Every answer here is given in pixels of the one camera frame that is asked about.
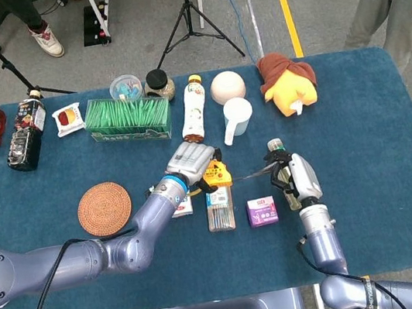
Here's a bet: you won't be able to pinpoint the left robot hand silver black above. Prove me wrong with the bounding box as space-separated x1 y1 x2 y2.
161 136 232 201

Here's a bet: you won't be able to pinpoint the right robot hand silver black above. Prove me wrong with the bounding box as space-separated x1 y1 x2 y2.
262 143 324 208

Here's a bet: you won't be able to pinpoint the yellow tape measure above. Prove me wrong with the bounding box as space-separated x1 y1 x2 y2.
184 150 278 198

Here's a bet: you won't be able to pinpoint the clear bottle pale yellow liquid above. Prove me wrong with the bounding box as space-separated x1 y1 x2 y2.
266 136 304 214

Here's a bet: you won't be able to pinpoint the white blue milk carton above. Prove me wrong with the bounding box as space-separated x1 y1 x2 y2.
169 194 195 218

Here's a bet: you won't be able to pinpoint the white tea drink bottle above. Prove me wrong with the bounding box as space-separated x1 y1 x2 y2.
173 73 215 145

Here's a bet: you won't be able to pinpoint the small purple box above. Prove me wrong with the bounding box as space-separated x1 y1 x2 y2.
245 194 280 229

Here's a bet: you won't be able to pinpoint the clear water bottle white cap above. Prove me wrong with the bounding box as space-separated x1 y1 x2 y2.
202 185 239 235

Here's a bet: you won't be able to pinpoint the blue table mat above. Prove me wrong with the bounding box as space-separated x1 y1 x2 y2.
0 38 412 309

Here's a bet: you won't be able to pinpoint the white light-blue measuring cup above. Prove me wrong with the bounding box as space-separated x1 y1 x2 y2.
217 94 259 147

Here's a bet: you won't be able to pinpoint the green tea bag box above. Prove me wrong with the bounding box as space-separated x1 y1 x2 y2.
80 87 177 153

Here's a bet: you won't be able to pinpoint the beige bowl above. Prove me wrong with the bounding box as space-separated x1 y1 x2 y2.
208 68 249 106

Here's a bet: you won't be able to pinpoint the glass jar black lid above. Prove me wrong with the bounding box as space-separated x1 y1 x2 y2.
141 66 177 105

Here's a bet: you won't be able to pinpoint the yellow plush toy brown cloth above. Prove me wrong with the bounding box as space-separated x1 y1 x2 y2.
255 46 322 122

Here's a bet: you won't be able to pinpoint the round woven rattan coaster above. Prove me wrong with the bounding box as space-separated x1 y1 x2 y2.
73 178 137 241

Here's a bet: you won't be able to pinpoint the clear round container blue clips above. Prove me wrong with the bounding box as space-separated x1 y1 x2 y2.
107 71 146 105

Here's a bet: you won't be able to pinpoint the white red snack packet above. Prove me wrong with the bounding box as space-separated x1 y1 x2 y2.
50 101 88 139

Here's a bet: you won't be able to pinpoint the dark soy sauce bottle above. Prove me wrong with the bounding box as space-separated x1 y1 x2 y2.
0 88 56 176

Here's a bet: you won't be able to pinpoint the seated person white sneaker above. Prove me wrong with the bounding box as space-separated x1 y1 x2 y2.
5 0 67 65

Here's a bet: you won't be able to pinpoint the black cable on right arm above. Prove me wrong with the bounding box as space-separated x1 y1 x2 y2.
296 224 411 309

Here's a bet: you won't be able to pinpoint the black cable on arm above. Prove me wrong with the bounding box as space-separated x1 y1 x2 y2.
1 227 153 309
296 224 411 309

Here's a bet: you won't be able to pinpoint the blue floor cable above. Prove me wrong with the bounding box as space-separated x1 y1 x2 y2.
204 0 257 70

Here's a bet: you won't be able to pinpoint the white slanted frame leg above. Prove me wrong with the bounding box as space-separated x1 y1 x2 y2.
83 0 118 35

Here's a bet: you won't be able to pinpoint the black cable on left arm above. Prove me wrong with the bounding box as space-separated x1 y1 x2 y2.
1 227 153 309

